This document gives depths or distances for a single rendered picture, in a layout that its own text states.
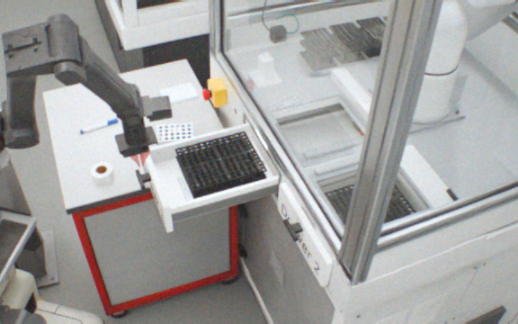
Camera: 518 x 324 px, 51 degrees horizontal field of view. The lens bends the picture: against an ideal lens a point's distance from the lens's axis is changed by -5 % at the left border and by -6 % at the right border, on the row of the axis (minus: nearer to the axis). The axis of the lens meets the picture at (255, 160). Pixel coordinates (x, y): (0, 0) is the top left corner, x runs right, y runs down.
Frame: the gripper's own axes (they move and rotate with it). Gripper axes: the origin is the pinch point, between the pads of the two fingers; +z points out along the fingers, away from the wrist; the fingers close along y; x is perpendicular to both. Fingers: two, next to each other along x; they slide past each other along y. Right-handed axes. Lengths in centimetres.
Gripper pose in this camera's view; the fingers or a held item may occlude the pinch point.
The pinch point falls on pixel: (140, 163)
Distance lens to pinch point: 153.4
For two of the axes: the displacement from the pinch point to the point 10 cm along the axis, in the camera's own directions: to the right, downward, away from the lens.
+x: -3.8, -6.6, 6.5
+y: 9.2, -2.6, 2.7
